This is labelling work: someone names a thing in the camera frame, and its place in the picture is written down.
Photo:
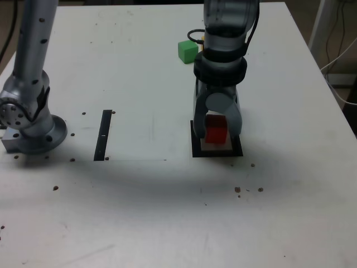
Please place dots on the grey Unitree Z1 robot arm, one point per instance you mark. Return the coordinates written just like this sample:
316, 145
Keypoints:
33, 42

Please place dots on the white frame leg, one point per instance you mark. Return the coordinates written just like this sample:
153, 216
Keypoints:
316, 25

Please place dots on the green cube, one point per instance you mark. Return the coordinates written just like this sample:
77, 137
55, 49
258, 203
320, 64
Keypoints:
187, 51

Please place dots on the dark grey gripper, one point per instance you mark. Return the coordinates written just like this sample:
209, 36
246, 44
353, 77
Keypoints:
223, 88

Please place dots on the black tape strip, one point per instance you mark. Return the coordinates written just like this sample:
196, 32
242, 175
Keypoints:
102, 134

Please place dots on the red cube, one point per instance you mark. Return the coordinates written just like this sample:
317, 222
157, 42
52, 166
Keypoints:
216, 135

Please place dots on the black tape square outline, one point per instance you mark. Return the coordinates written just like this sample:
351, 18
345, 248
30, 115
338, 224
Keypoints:
217, 154

